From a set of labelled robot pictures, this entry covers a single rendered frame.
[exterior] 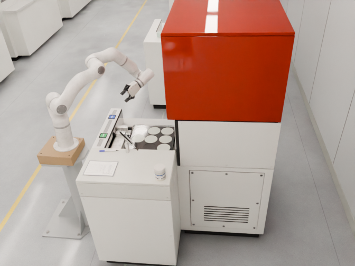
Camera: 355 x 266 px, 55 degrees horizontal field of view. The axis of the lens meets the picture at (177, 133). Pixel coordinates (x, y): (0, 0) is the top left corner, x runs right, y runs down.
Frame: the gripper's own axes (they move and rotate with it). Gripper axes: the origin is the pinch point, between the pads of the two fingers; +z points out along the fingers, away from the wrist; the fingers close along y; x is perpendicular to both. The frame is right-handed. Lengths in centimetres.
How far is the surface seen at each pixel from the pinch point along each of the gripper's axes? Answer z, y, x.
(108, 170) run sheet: 52, 8, 46
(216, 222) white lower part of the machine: 19, -83, 96
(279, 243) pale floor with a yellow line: -5, -110, 140
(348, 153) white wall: -109, -104, 142
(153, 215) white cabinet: 52, -21, 79
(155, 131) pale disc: 1.7, -22.0, 29.5
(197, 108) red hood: -14, 22, 73
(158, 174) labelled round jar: 33, 10, 78
